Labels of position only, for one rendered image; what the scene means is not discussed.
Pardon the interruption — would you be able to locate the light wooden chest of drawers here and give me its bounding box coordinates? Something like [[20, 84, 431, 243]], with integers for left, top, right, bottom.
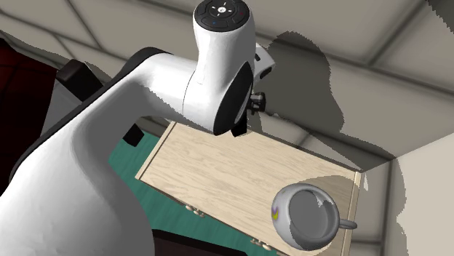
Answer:
[[135, 120, 362, 256]]

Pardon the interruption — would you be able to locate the dark red furniture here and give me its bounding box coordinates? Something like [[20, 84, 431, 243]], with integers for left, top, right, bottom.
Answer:
[[0, 36, 60, 196]]

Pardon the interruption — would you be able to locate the grey mug with coloured print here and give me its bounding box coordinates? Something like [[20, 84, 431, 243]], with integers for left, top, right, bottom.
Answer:
[[271, 182, 359, 252]]

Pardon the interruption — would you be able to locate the teal rug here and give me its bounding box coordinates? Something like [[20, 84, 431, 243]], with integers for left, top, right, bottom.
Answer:
[[108, 129, 281, 256]]

